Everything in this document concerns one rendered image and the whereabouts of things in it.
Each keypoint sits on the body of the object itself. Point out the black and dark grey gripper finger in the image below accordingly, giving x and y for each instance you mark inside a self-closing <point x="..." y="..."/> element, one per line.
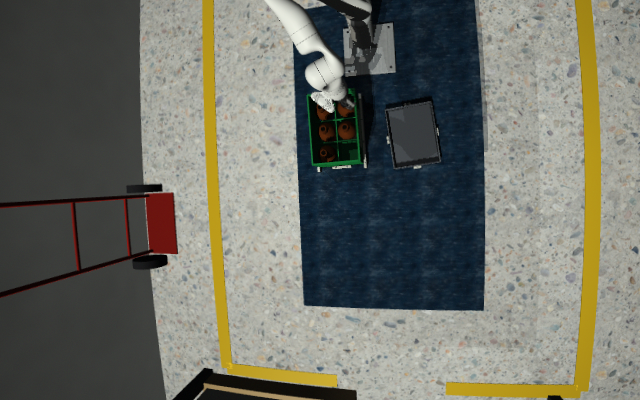
<point x="349" y="105"/>

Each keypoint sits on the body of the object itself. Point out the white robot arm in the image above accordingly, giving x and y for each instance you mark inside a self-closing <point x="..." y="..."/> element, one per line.
<point x="305" y="35"/>

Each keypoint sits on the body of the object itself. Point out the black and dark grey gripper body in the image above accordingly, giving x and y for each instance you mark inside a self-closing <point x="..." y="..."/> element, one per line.
<point x="343" y="99"/>

